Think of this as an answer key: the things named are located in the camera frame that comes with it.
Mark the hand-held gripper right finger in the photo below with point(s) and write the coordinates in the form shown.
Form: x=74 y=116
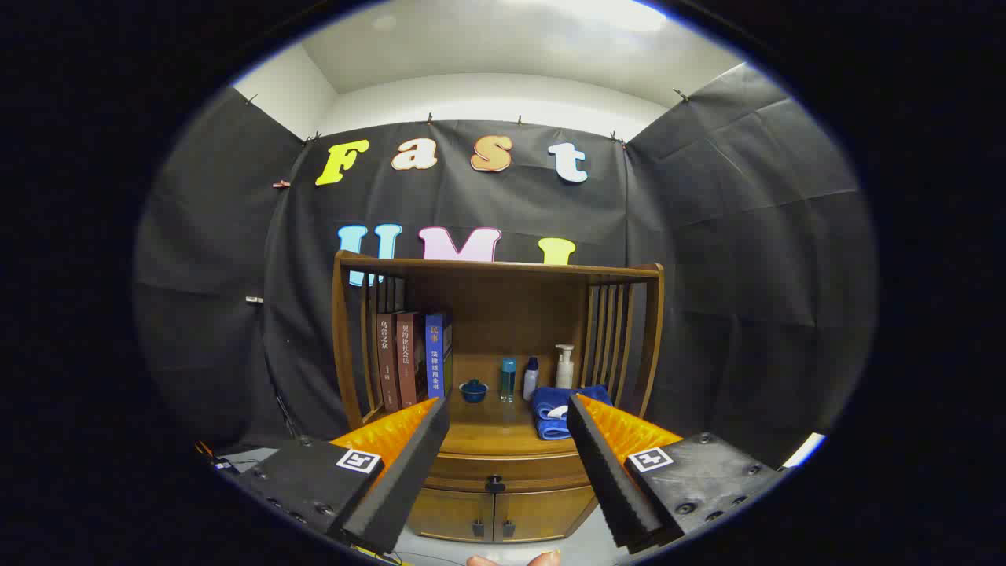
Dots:
x=605 y=472

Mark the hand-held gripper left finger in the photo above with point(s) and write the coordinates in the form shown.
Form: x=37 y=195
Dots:
x=409 y=472

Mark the wooden cabinet door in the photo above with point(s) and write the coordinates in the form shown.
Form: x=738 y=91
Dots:
x=448 y=515
x=542 y=511

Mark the wooden countertop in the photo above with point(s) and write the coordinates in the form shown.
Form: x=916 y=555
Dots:
x=487 y=428

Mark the wooden cabinet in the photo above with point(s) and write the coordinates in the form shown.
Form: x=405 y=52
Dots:
x=503 y=314

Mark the blue folded towel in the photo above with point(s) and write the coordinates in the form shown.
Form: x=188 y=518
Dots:
x=550 y=422

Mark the blue lidded tea cup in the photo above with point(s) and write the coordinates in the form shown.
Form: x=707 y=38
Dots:
x=474 y=391

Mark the white pump bottle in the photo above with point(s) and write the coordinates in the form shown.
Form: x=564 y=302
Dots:
x=564 y=373

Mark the reddish brown book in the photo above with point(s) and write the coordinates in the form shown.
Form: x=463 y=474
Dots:
x=409 y=362

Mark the dark brown book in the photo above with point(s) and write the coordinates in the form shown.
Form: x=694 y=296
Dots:
x=387 y=362

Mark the blue book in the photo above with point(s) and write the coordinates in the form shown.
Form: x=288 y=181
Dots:
x=435 y=362

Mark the white bottle blue cap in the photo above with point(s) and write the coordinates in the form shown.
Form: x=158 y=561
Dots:
x=530 y=384

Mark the teal glass bottle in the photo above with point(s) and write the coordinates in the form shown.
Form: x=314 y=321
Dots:
x=508 y=384

